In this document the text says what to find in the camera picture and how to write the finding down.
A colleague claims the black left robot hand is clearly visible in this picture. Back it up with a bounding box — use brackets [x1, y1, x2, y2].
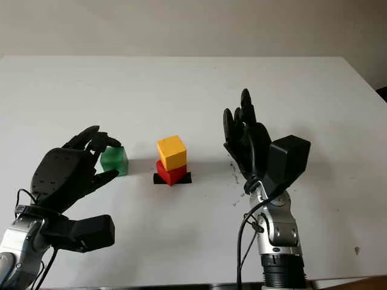
[31, 125, 122, 214]

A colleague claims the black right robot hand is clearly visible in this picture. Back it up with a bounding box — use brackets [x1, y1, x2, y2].
[223, 88, 273, 195]

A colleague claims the green cube block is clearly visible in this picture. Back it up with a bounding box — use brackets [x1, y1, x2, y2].
[99, 146, 129, 177]

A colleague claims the yellow cube block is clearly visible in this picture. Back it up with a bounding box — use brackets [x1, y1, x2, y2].
[156, 135, 187, 170]

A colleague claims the red cube block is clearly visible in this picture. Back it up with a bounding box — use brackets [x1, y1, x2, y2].
[155, 159, 187, 187]

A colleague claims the black tape rectangle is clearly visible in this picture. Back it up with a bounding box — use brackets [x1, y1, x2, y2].
[153, 172, 193, 184]

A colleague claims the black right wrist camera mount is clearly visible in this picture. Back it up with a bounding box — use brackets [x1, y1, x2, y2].
[262, 135, 311, 199]

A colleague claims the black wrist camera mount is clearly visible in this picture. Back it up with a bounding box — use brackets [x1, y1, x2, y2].
[42, 214, 115, 253]
[262, 135, 311, 199]

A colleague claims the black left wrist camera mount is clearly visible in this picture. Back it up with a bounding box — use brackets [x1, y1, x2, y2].
[42, 214, 115, 253]

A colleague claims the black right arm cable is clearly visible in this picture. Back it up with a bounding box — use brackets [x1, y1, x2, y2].
[236, 199, 267, 286]

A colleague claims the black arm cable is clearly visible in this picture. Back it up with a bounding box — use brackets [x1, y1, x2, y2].
[15, 188, 59, 290]
[236, 199, 267, 286]

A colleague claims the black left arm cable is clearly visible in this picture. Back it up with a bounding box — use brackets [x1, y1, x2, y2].
[15, 188, 59, 290]

